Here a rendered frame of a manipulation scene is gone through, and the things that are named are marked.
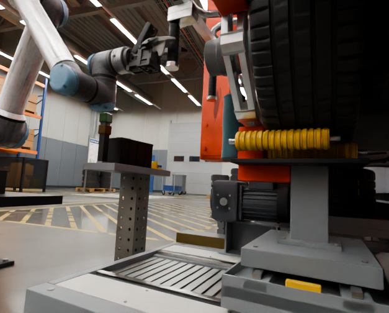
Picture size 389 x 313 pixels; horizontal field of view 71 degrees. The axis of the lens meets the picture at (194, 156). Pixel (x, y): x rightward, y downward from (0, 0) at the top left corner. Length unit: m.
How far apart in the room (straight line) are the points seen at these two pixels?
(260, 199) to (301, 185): 0.34
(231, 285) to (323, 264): 0.21
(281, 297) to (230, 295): 0.12
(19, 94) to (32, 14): 0.40
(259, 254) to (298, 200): 0.21
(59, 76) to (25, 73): 0.51
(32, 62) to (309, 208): 1.26
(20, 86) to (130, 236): 0.83
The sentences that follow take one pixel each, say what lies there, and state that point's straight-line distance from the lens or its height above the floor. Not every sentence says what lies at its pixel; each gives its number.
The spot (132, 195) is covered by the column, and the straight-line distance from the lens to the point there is 1.31.
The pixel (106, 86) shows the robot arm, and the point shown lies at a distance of 1.05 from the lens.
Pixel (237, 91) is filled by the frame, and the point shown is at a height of 0.65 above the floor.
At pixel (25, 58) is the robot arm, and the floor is 0.89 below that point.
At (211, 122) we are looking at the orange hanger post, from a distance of 1.47.
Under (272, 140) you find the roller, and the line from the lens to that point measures 0.77.
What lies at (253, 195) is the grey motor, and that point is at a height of 0.35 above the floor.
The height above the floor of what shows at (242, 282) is 0.16.
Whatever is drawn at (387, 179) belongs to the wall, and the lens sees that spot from 14.55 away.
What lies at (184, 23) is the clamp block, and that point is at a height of 0.90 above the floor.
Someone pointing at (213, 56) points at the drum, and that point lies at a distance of 1.02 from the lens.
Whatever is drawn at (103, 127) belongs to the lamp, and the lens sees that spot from 1.19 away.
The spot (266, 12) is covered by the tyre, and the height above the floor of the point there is 0.77.
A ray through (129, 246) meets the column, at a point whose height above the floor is 0.09.
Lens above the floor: 0.37
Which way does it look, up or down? 6 degrees up
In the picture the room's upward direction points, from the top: 3 degrees clockwise
